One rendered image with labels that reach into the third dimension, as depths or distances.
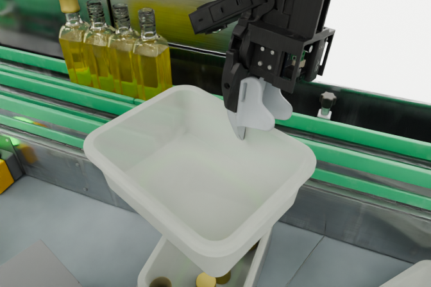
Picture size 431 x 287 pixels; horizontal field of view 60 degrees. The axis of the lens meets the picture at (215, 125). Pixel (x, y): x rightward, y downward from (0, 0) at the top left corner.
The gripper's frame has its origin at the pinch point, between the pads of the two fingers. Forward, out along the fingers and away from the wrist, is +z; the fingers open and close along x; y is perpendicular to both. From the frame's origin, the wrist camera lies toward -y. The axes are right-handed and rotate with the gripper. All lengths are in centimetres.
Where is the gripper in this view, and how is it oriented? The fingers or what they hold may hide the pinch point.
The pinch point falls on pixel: (240, 126)
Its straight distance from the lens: 46.6
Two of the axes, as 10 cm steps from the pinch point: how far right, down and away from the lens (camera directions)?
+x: 6.3, -3.4, 6.9
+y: 7.7, 4.1, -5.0
